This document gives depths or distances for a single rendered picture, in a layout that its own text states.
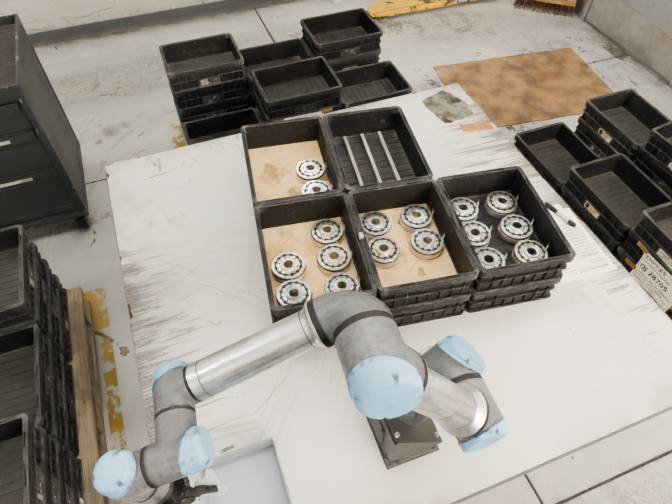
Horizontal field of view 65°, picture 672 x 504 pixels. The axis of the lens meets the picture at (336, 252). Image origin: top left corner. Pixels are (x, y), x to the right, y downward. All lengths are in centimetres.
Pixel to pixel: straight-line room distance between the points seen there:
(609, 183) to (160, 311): 210
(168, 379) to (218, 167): 124
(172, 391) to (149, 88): 310
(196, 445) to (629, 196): 231
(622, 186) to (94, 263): 261
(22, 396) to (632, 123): 307
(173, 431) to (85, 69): 355
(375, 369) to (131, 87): 339
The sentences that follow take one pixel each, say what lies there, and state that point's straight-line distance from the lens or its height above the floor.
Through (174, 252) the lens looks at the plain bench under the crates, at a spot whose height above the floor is 70.
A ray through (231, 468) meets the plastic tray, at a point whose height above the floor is 70.
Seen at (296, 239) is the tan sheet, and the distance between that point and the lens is 168.
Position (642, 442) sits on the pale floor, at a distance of 256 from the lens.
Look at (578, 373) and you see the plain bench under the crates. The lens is 173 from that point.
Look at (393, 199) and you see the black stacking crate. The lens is 175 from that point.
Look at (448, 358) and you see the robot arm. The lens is 127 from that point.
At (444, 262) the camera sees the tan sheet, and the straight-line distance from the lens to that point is 166.
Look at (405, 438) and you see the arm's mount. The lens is 133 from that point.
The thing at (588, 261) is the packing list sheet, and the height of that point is 70.
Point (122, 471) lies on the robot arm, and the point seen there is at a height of 120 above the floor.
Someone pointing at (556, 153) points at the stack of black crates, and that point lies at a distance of 307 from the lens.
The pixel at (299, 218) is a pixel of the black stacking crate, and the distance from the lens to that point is 171.
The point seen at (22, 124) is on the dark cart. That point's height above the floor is 71.
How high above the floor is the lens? 212
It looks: 52 degrees down
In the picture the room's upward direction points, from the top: 1 degrees clockwise
